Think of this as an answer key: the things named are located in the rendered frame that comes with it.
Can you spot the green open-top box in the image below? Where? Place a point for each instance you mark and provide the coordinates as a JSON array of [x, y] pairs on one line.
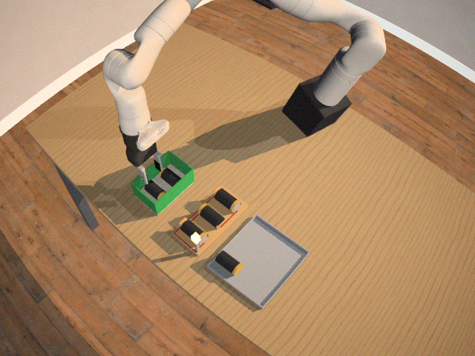
[[179, 167]]

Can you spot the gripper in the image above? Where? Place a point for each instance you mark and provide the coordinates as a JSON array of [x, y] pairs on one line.
[[149, 132]]

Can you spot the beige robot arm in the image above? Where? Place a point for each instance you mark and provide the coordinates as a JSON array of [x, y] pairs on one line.
[[125, 72]]

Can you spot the black cylinder with yellow end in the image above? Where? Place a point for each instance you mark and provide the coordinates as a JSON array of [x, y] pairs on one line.
[[228, 262], [226, 199], [169, 176], [210, 215], [154, 189], [188, 227]]

